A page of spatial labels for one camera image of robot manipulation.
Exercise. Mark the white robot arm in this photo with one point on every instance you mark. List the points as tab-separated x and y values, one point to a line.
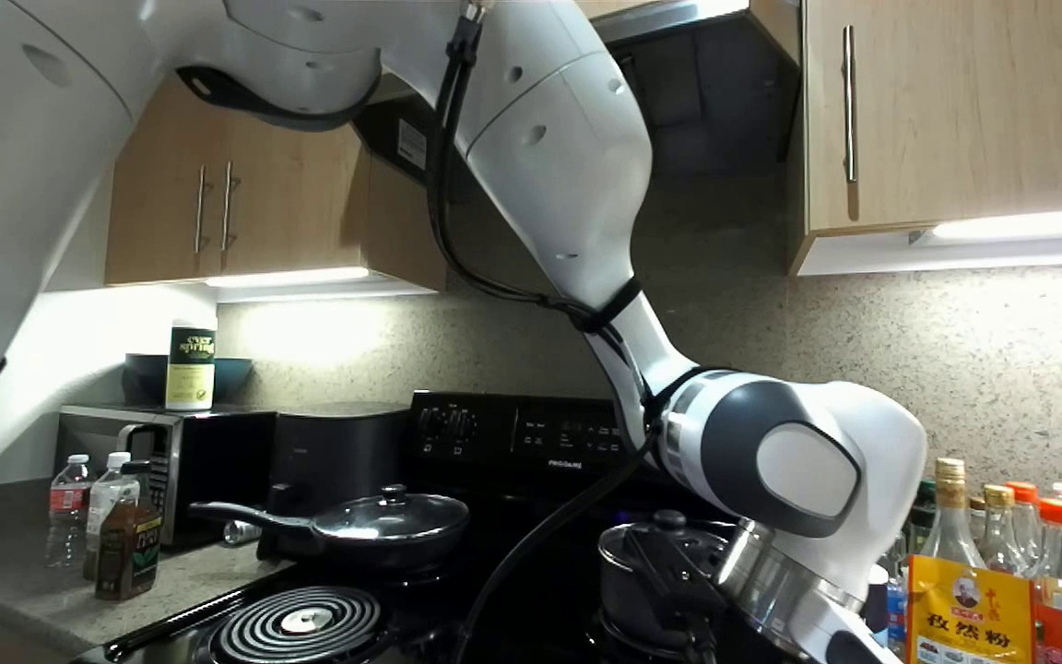
556	162

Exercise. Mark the black electric stove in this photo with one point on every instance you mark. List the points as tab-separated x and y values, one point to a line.
507	428

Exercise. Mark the black coil stove burner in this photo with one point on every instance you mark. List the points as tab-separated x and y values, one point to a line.
261	630

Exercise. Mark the glass frying pan lid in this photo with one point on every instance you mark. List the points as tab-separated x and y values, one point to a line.
396	518

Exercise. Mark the glass saucepan lid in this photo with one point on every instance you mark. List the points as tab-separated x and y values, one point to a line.
630	548

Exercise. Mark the black countertop appliance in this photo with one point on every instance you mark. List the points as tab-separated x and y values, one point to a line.
321	457

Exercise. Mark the under-cabinet light strip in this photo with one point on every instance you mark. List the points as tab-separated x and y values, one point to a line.
286	280
1023	226

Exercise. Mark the black frying pan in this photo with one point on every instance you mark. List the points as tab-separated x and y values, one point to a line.
358	556

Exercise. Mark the steel range hood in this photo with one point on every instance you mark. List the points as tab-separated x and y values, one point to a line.
701	96

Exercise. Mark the dark grey saucepan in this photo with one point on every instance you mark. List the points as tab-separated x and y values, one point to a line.
630	612

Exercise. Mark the black silver microwave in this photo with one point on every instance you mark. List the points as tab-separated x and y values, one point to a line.
224	467

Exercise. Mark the dark teal bowl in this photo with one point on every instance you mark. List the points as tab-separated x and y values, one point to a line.
144	381

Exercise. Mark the dark green bottle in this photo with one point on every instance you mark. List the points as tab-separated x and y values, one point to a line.
928	518

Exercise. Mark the white label water bottle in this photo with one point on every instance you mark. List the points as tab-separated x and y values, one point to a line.
112	500

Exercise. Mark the brown sauce bottle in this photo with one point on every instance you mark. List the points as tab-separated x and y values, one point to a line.
127	556

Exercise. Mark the gold cap clear bottle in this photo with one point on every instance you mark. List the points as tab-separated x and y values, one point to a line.
952	528

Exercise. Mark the red label water bottle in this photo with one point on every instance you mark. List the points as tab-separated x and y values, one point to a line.
68	511

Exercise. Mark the tan cap bottle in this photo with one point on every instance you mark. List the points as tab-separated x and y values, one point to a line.
998	528

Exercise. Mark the small orange cap bottle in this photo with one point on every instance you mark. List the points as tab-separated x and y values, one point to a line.
1023	522

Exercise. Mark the red label orange cap bottle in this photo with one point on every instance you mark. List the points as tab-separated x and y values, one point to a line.
1059	576

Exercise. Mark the wooden two-door wall cabinet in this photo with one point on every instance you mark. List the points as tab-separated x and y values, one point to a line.
276	224

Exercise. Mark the wooden single-door wall cabinet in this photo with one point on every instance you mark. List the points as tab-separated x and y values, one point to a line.
985	111

